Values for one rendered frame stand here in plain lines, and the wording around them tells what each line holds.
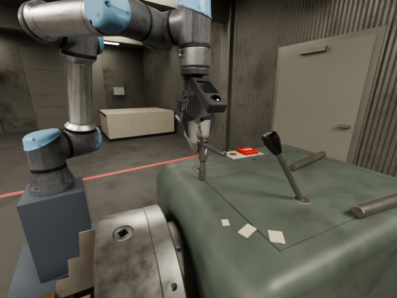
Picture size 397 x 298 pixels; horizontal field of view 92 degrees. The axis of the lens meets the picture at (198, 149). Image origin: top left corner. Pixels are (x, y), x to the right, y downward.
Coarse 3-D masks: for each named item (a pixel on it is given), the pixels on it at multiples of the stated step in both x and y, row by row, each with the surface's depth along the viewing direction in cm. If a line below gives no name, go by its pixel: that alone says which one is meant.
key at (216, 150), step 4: (176, 116) 66; (180, 120) 63; (204, 144) 46; (208, 144) 45; (208, 148) 44; (212, 148) 43; (216, 148) 41; (216, 152) 41; (220, 152) 39; (224, 152) 39; (224, 156) 39
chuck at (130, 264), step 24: (120, 216) 39; (144, 216) 38; (96, 240) 32; (144, 240) 33; (96, 264) 29; (120, 264) 29; (144, 264) 30; (96, 288) 27; (120, 288) 27; (144, 288) 28
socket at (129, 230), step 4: (120, 228) 35; (124, 228) 35; (128, 228) 35; (116, 232) 34; (120, 232) 34; (124, 232) 35; (128, 232) 34; (132, 232) 34; (116, 236) 33; (120, 236) 35; (124, 236) 33; (128, 236) 33; (120, 240) 33
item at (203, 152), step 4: (200, 136) 47; (204, 136) 47; (200, 140) 47; (204, 140) 46; (208, 140) 47; (200, 144) 47; (200, 148) 47; (204, 148) 47; (200, 152) 47; (204, 152) 47; (200, 156) 48; (204, 156) 47; (200, 160) 48; (204, 160) 48; (200, 164) 49; (204, 164) 48; (200, 168) 49; (204, 168) 49; (200, 172) 49; (204, 172) 49; (200, 176) 49; (204, 176) 49
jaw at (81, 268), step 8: (80, 232) 40; (88, 232) 40; (80, 240) 39; (88, 240) 39; (80, 248) 38; (88, 248) 39; (80, 256) 38; (88, 256) 38; (72, 264) 37; (80, 264) 37; (88, 264) 38; (72, 272) 37; (80, 272) 37; (88, 272) 37; (64, 280) 36; (72, 280) 36; (80, 280) 37; (88, 280) 37; (56, 288) 35; (64, 288) 35; (72, 288) 36; (80, 288) 36; (88, 288) 36; (56, 296) 35; (64, 296) 35
